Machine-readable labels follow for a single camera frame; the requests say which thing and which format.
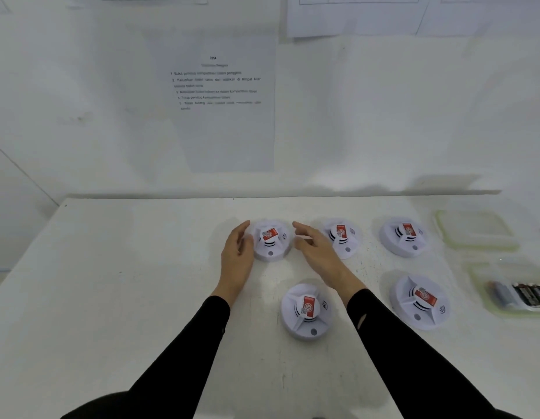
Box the person's right hand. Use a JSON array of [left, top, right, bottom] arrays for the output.
[[292, 221, 356, 284]]

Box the person's left hand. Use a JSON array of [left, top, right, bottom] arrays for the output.
[[221, 220, 255, 287]]

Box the person's right forearm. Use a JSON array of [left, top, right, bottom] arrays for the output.
[[328, 271, 523, 419]]

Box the person's left forearm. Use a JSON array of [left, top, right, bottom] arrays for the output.
[[61, 279, 245, 419]]

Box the white round smoke detector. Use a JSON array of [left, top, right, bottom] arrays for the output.
[[281, 283, 333, 342], [379, 216, 429, 258], [252, 218, 294, 262], [389, 274, 451, 331], [321, 218, 362, 260]]

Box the printed instruction sheet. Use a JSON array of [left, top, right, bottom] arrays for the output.
[[141, 29, 278, 173]]

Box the empty clear plastic container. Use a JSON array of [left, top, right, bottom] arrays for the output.
[[434, 209, 520, 252]]

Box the clear plastic battery container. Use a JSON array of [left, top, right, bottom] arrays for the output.
[[466, 261, 540, 320]]

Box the row of batteries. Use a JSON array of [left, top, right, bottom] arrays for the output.
[[487, 280, 540, 309]]

